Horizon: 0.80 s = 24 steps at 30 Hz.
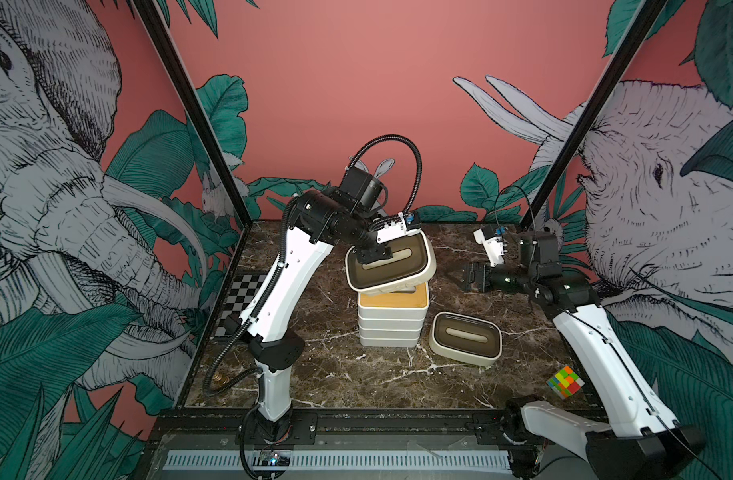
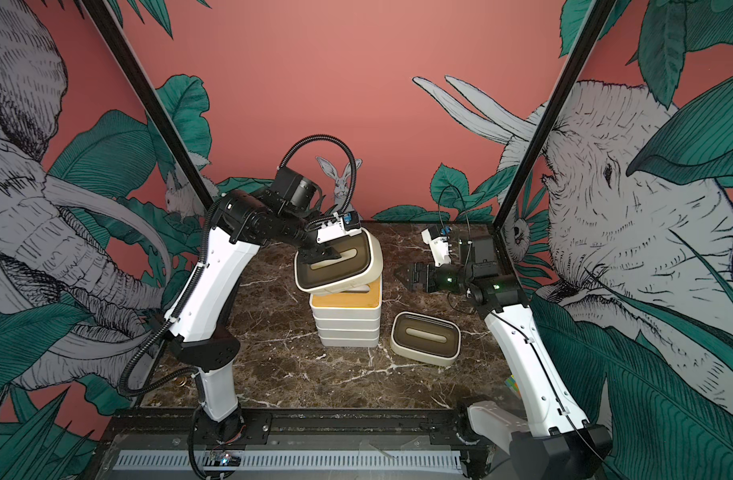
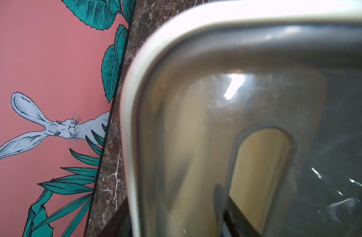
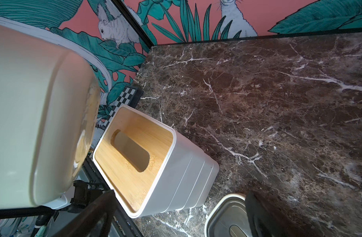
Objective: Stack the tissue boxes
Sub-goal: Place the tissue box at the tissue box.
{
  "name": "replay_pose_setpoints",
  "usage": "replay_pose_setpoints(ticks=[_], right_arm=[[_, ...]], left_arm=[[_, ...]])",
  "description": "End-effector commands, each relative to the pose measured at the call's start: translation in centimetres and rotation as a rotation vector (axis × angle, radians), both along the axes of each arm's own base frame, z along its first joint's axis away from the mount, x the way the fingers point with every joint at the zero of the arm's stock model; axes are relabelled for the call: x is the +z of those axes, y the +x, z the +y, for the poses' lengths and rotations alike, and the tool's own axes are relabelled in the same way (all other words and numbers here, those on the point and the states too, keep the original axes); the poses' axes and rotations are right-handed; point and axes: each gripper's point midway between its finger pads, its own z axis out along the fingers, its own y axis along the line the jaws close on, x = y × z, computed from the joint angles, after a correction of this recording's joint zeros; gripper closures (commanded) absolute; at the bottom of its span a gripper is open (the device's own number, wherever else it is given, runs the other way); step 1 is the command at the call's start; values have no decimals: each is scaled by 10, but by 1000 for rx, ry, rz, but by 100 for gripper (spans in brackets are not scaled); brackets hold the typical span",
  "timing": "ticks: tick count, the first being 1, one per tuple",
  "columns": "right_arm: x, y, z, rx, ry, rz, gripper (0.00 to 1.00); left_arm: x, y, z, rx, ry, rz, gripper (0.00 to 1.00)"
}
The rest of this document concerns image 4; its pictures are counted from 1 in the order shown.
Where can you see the checkerboard calibration plate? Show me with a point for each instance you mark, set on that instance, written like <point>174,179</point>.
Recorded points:
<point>130,96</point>

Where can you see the dark brown lid tissue box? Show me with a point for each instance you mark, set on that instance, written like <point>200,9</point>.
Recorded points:
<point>229,218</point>
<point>49,102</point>

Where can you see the wood lid white tissue box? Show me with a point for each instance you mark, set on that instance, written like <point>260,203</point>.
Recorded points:
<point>151,167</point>

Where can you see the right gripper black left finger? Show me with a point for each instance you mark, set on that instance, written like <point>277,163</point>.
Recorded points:
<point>95,220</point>

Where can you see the black left frame post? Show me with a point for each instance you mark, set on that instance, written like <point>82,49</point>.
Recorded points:
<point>121,6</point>

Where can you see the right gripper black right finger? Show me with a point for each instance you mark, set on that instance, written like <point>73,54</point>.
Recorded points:
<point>266,220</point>

